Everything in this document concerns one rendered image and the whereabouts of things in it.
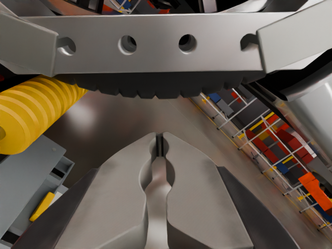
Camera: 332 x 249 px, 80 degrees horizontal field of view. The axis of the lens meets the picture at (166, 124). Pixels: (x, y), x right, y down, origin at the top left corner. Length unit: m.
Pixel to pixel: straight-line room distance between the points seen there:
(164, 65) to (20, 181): 0.48
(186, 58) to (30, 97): 0.17
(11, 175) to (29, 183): 0.04
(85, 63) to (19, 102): 0.10
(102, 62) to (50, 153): 0.51
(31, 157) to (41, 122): 0.38
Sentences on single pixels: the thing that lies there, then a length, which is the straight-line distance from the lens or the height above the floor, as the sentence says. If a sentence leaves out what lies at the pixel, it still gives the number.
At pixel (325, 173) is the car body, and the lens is 2.74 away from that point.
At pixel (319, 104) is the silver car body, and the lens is 0.41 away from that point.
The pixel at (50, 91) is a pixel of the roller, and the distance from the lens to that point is 0.28.
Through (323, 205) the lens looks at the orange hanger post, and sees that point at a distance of 4.02.
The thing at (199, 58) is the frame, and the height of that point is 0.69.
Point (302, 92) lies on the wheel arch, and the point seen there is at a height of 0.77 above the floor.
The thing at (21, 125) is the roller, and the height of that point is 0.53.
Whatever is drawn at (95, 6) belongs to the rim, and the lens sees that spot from 0.27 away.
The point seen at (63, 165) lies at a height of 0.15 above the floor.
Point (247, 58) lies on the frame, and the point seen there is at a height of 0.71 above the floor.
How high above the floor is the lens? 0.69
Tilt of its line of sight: 19 degrees down
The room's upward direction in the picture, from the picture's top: 48 degrees clockwise
